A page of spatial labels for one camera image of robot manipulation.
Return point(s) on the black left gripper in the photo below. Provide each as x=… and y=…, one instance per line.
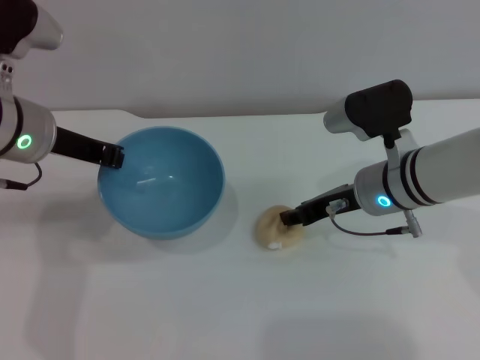
x=78, y=148

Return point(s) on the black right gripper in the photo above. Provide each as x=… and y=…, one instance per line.
x=330, y=206

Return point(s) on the beige egg yolk pastry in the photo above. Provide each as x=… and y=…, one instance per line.
x=272, y=230

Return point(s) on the blue ceramic bowl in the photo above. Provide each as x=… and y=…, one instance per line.
x=165, y=198

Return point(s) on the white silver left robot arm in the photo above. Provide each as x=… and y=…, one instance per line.
x=30, y=127

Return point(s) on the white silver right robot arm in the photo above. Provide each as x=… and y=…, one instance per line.
x=431, y=176

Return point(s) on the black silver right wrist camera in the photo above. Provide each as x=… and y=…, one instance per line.
x=378, y=108

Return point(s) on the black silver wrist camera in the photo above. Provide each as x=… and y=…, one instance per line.
x=33, y=26
x=378, y=108

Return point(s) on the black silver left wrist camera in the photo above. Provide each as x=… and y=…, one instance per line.
x=33, y=26

